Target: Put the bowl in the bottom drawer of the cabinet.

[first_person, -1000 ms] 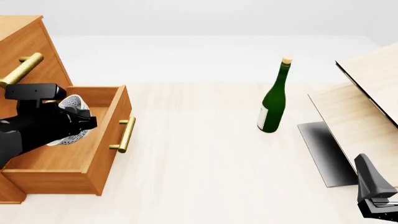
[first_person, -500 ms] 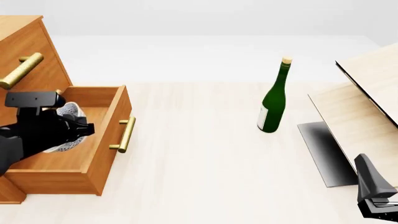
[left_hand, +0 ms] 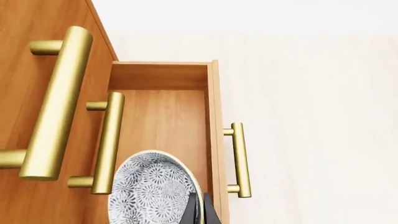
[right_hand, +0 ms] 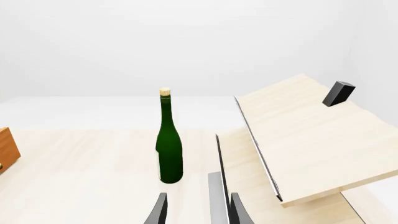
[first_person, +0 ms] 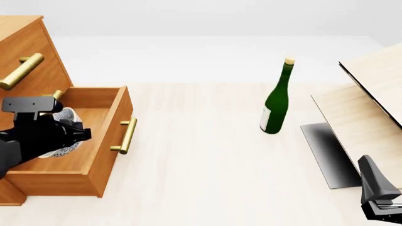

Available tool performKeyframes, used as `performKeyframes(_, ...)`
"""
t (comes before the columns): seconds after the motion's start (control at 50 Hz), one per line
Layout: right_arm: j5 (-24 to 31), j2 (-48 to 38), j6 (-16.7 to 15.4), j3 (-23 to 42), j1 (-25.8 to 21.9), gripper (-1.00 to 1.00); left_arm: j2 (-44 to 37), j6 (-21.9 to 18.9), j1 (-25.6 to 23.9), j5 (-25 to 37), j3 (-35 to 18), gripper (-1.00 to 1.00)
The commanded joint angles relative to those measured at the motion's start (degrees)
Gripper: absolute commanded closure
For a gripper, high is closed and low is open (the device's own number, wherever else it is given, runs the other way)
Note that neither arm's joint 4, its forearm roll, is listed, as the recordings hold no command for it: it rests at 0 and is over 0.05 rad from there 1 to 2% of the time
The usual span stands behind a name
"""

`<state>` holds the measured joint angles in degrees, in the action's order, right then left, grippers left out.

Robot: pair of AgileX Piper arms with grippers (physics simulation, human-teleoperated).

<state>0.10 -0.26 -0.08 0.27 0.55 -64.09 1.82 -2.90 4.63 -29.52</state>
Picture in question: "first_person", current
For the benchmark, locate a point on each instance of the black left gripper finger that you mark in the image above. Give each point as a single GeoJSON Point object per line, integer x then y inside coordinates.
{"type": "Point", "coordinates": [80, 134]}

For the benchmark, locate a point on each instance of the white patterned bowl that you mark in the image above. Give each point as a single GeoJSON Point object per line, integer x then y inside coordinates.
{"type": "Point", "coordinates": [68, 115]}

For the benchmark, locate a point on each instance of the pale wooden rack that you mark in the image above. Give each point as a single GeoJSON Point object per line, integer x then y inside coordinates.
{"type": "Point", "coordinates": [355, 113]}

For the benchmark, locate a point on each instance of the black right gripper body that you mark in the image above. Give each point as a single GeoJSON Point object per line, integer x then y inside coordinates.
{"type": "Point", "coordinates": [381, 212]}

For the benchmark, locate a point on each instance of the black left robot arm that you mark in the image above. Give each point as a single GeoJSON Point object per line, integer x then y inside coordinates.
{"type": "Point", "coordinates": [31, 141]}

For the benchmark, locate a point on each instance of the wooden cabinet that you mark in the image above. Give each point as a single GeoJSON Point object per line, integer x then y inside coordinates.
{"type": "Point", "coordinates": [37, 42]}

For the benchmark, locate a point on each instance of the flat plate on black stalk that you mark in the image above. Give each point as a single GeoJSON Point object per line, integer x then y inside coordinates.
{"type": "Point", "coordinates": [28, 103]}

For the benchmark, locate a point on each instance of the open wooden drawer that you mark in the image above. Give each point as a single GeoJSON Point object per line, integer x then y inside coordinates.
{"type": "Point", "coordinates": [103, 141]}

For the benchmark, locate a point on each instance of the green wine bottle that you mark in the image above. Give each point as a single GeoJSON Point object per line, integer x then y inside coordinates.
{"type": "Point", "coordinates": [276, 103]}

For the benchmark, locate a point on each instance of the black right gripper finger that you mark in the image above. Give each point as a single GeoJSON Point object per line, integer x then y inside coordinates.
{"type": "Point", "coordinates": [375, 181]}

